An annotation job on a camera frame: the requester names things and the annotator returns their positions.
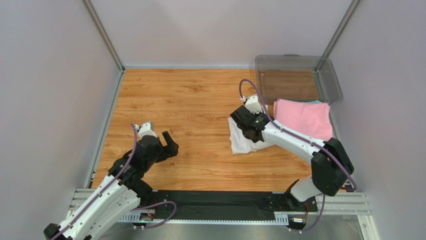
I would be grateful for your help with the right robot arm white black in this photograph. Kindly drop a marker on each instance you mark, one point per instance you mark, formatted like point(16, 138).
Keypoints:
point(330, 164)

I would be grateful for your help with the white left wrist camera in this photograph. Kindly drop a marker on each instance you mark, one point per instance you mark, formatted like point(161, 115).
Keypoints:
point(145, 129)

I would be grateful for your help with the pink folded t shirt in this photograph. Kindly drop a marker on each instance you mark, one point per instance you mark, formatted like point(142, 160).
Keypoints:
point(309, 119)

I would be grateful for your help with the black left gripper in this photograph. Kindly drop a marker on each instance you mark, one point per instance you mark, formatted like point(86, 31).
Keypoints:
point(170, 150)

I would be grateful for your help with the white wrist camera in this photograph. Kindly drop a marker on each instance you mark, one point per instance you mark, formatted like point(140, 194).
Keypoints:
point(252, 103)
point(145, 129)

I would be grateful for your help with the white t shirt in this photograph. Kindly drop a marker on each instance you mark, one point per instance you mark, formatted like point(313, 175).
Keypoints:
point(241, 145)

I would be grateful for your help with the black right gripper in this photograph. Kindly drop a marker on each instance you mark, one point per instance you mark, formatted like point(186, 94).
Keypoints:
point(240, 117)

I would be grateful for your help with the clear grey plastic bin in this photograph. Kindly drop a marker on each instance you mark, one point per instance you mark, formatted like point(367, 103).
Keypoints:
point(299, 78)

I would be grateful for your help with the aluminium frame rail front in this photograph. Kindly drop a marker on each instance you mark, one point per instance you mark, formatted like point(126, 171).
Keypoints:
point(347, 210)

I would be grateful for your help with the left aluminium frame post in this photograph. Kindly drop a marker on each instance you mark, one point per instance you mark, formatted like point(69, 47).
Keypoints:
point(97, 22)

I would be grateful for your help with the aluminium frame post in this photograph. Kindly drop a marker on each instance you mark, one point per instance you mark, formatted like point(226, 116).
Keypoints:
point(339, 31)
point(97, 22)

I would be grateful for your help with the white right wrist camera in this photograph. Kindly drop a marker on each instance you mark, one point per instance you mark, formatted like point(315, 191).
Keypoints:
point(252, 103)

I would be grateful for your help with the right aluminium frame post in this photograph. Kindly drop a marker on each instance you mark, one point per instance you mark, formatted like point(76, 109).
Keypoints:
point(339, 31)

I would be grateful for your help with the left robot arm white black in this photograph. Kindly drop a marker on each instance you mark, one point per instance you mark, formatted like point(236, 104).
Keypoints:
point(121, 191)

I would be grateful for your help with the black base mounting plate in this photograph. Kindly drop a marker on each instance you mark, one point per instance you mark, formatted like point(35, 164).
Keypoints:
point(224, 205)

